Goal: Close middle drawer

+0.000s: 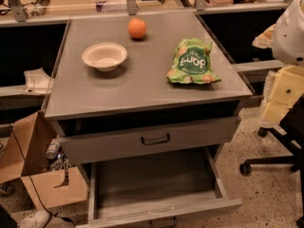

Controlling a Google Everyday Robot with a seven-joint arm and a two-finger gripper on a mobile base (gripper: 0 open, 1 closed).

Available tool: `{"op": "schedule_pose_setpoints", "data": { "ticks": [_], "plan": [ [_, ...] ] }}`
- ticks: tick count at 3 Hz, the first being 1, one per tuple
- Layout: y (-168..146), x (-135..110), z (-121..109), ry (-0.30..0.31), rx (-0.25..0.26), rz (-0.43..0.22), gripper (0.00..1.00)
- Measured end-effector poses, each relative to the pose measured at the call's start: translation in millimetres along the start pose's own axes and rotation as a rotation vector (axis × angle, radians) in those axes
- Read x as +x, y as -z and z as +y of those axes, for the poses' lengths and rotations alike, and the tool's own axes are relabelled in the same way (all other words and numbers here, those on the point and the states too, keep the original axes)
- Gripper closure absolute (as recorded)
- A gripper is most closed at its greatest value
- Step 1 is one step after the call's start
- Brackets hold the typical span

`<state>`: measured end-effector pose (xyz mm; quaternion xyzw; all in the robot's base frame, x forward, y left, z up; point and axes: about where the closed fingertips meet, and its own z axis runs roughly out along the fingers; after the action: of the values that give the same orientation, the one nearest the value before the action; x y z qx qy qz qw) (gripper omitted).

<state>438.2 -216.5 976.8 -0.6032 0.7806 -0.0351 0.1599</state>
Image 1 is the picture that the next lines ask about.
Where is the grey drawer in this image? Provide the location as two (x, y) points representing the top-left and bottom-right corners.
(76, 147), (242, 228)
(59, 116), (240, 164)

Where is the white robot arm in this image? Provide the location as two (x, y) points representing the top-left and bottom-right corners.
(253, 0), (304, 128)

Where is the grey drawer cabinet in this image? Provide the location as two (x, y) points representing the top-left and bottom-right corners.
(43, 10), (254, 163)

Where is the grey top drawer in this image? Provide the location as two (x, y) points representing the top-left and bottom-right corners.
(59, 116), (240, 164)

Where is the black office chair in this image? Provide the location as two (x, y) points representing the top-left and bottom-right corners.
(239, 97), (304, 228)

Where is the green chip bag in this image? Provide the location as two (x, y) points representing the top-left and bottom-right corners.
(166, 38), (221, 85)

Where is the orange fruit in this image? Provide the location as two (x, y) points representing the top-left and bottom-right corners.
(128, 18), (146, 39)

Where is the white paper bowl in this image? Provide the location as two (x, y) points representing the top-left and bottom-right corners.
(82, 43), (127, 72)

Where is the clear plastic bottle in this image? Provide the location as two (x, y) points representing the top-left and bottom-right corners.
(46, 139), (60, 160)

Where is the white curved plastic part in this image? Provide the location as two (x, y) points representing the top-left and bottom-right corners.
(22, 68), (54, 95)

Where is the brown cardboard box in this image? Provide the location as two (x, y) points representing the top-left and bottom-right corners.
(0, 111), (88, 209)

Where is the white shoe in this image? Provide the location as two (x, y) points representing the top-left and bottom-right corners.
(18, 210), (51, 228)

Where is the black floor cable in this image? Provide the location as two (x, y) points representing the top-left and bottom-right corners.
(0, 102), (77, 226)

